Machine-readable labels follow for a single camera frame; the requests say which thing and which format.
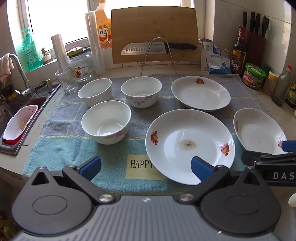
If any dark vinegar bottle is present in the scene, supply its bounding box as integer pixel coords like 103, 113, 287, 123
232, 25, 247, 75

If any green lid sauce jar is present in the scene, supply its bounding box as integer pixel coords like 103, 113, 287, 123
242, 63, 266, 90

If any yellow lid spice jar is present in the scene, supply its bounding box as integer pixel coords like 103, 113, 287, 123
263, 71, 279, 96

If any green dish soap bottle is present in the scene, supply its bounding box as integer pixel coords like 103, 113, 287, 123
21, 27, 44, 72

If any kitchen knife black handle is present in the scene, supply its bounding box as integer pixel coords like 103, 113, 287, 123
120, 42, 198, 55

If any white and red sink basket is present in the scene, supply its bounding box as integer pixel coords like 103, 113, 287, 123
2, 104, 39, 145

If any bamboo cutting board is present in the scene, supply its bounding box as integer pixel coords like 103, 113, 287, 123
111, 8, 201, 65

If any window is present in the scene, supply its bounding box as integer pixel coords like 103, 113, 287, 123
6, 0, 215, 67

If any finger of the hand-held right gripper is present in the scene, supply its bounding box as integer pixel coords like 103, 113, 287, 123
242, 151, 296, 166
282, 140, 296, 154

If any glass bottle red cap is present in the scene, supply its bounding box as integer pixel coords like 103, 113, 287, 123
271, 65, 293, 107

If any tall plastic wrap roll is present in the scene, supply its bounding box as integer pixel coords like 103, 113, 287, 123
85, 10, 106, 76

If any metal faucet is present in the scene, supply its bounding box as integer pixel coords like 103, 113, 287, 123
8, 53, 37, 97

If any metal wire rack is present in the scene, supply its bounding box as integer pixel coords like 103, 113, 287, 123
138, 37, 180, 76

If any short plastic wrap roll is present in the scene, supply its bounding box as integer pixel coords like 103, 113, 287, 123
51, 34, 70, 70

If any dark red knife block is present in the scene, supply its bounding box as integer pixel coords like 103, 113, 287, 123
244, 30, 266, 68

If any small potted plant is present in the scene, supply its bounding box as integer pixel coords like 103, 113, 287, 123
40, 47, 54, 65

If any glass jar black yellow lid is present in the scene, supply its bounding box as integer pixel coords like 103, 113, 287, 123
67, 47, 94, 83

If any pink cloth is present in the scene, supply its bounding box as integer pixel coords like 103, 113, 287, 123
0, 53, 15, 82

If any clear drinking glass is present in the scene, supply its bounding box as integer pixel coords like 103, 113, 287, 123
55, 65, 79, 95

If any metal sink fitting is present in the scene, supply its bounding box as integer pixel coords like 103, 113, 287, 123
34, 79, 53, 92

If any orange cooking wine bottle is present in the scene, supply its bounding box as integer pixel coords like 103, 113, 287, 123
95, 0, 112, 49

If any grey and teal towel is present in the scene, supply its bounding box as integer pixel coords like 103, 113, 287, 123
22, 74, 274, 195

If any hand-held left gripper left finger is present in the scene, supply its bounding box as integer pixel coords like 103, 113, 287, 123
30, 156, 115, 206

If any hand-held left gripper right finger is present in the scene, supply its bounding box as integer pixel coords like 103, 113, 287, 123
178, 156, 265, 206

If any white bowl pink floral print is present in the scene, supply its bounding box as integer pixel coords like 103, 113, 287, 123
121, 76, 162, 108
81, 100, 132, 145

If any plain white bowl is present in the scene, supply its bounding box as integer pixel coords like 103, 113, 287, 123
78, 78, 112, 107

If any white and blue salt bag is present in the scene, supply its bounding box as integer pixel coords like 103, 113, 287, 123
200, 38, 233, 75

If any steel sink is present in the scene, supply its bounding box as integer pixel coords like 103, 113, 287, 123
0, 83, 61, 156

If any white plate red flower print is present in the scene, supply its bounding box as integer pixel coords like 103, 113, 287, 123
233, 108, 288, 156
171, 76, 231, 113
145, 109, 236, 185

